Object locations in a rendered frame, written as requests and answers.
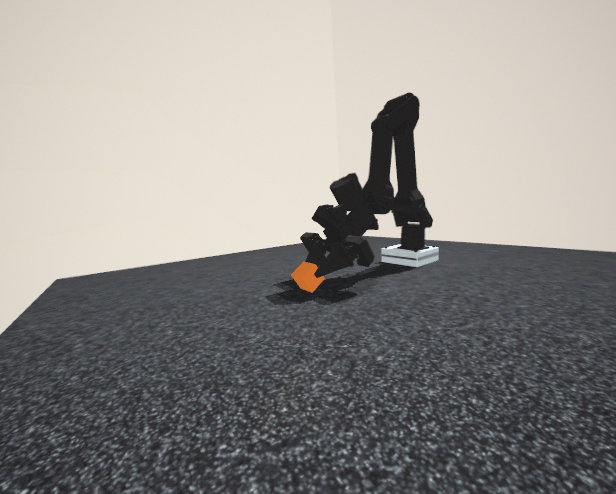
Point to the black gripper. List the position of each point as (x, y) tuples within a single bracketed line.
[(343, 249)]

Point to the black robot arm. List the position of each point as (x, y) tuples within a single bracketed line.
[(397, 120)]

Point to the orange block with dark square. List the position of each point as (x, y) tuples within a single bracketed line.
[(305, 278)]

